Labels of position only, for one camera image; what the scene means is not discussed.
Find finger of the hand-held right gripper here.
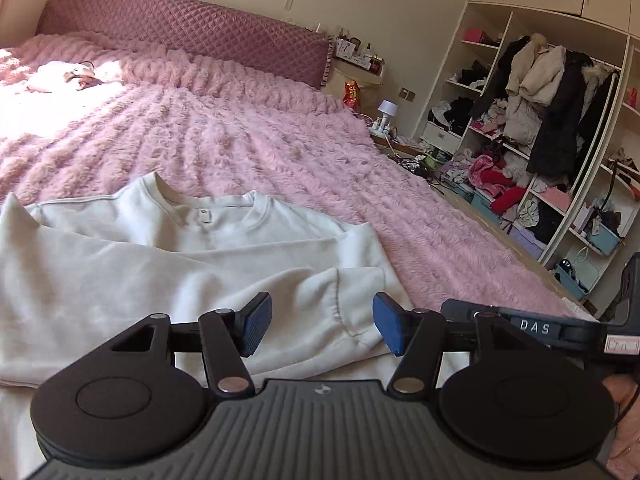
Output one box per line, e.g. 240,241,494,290
441,298,517,334

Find pink quilted headboard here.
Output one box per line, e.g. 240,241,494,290
36,0,336,91

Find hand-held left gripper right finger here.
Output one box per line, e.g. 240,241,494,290
372,292,540,397

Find black folded clothes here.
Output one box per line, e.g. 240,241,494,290
444,97,474,134

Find white sweatshirt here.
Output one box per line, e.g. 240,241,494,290
0,172,414,390

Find white and brown cloth pile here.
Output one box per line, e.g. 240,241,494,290
26,59,124,94

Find cream nightstand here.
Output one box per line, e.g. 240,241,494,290
326,54,387,112

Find beige hanging coat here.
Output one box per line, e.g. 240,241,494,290
502,33,569,147

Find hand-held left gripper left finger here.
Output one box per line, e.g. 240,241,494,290
107,292,274,397

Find red and pink clothes pile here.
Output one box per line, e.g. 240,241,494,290
469,152,532,212

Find blue storage bin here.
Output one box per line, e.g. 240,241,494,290
471,189,502,225
554,265,589,302
584,220,624,257

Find white drawer box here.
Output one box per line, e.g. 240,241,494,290
419,122,464,154

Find pink fluffy blanket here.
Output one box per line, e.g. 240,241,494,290
0,30,599,480

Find black hanging coat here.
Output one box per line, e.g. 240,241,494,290
526,51,610,179

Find white table lamp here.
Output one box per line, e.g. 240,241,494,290
376,100,399,129

